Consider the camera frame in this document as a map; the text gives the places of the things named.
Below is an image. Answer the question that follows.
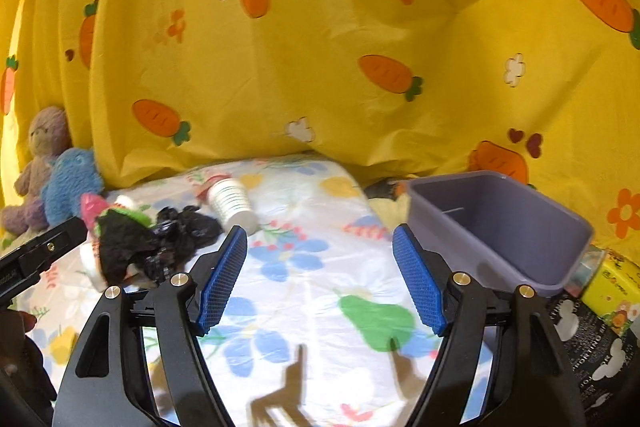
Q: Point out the green bubble wrap piece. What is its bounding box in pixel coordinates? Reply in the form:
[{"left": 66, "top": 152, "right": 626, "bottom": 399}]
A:
[{"left": 108, "top": 204, "right": 153, "bottom": 228}]

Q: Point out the orange fruit print paper cup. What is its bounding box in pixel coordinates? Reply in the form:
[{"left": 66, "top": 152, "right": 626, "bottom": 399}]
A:
[{"left": 113, "top": 194, "right": 137, "bottom": 210}]

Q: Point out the grey plastic trash bin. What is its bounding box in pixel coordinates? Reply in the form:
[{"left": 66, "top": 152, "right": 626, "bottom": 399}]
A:
[{"left": 407, "top": 171, "right": 593, "bottom": 297}]

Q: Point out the pink plastic bag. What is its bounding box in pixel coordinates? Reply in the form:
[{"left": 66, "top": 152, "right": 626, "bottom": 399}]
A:
[{"left": 80, "top": 193, "right": 110, "bottom": 232}]

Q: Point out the black crumpled plastic bag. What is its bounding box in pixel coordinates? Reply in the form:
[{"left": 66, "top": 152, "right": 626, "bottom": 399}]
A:
[{"left": 93, "top": 206, "right": 222, "bottom": 286}]

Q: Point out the blue fuzzy monster plush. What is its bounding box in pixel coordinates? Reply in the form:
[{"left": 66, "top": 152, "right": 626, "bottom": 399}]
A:
[{"left": 40, "top": 147, "right": 104, "bottom": 227}]

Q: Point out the yellow tissue box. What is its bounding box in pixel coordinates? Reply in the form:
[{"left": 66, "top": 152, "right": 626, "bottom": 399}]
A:
[{"left": 580, "top": 251, "right": 640, "bottom": 336}]

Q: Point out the purple teddy bear plush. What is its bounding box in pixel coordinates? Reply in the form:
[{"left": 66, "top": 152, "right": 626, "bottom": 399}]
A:
[{"left": 1, "top": 106, "right": 72, "bottom": 236}]

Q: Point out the red snack wrapper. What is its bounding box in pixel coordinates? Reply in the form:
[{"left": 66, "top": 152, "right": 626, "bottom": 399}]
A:
[{"left": 195, "top": 173, "right": 231, "bottom": 202}]

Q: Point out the white green-grid paper cup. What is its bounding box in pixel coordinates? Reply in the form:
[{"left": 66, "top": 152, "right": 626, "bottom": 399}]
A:
[{"left": 205, "top": 176, "right": 258, "bottom": 235}]

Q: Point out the yellow carrot print curtain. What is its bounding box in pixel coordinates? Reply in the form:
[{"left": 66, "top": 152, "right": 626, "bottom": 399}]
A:
[{"left": 1, "top": 0, "right": 639, "bottom": 256}]

